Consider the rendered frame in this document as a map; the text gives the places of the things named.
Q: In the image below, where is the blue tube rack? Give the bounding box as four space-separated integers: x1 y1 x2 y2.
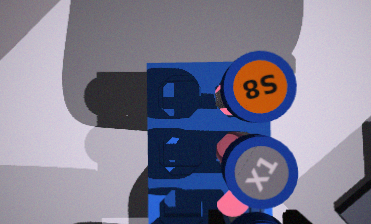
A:
147 62 271 224

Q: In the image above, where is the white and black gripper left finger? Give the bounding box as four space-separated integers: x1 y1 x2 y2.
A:
208 210 226 224

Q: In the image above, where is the blue tube cap with grey x1 dot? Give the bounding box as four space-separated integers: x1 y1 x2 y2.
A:
216 131 298 209

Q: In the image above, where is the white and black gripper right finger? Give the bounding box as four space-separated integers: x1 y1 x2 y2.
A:
282 210 312 224

